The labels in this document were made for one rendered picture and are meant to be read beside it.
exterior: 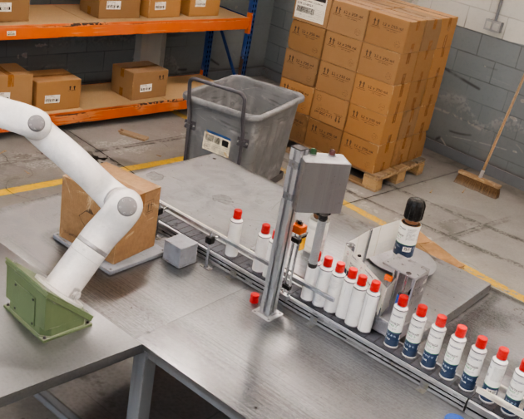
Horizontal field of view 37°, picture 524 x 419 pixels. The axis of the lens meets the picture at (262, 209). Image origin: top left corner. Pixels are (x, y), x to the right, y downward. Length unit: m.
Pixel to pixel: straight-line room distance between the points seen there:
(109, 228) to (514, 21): 5.24
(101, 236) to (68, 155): 0.29
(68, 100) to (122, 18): 0.82
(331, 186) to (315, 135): 3.99
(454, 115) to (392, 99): 1.50
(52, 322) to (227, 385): 0.60
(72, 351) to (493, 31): 5.46
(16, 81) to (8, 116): 3.75
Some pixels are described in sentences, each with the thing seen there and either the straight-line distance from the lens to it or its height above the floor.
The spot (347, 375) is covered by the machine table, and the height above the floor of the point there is 0.83.
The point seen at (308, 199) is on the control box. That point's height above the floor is 1.34.
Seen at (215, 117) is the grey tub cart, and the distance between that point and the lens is 5.28.
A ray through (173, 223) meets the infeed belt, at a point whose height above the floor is 0.88.
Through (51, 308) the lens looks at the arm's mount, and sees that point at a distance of 2.60.
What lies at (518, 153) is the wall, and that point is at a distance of 7.33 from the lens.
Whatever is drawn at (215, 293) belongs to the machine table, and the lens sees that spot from 3.00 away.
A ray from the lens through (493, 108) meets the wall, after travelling 7.40.
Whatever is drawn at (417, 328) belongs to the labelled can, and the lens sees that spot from 2.72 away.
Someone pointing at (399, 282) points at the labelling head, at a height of 1.07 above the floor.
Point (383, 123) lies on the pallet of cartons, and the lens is 6.25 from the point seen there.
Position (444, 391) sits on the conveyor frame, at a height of 0.86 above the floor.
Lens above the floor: 2.39
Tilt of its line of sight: 25 degrees down
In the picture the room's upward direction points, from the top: 10 degrees clockwise
